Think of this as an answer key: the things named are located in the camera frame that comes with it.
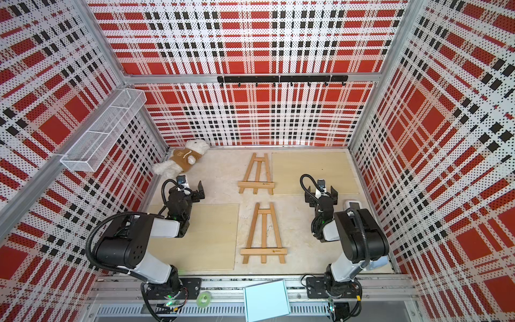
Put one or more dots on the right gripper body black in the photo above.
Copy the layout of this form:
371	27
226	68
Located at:
310	197

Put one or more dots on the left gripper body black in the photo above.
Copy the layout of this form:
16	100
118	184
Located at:
190	199

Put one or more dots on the plywood board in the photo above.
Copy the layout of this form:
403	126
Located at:
209	245
333	167

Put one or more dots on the wooden easel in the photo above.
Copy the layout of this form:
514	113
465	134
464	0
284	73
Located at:
258	176
264	239

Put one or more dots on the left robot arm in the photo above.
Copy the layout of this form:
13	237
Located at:
120	243

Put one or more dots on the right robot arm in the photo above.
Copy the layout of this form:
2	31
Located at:
364	244

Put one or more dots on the plush toy brown white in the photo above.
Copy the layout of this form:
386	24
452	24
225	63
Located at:
182	159

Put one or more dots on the green tape roll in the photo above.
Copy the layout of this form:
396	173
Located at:
204	299

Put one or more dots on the light blue plate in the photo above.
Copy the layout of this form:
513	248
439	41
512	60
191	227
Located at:
266	301

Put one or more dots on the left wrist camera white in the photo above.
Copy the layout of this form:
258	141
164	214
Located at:
182	182

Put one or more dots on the black hook rail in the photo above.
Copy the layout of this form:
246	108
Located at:
283	79

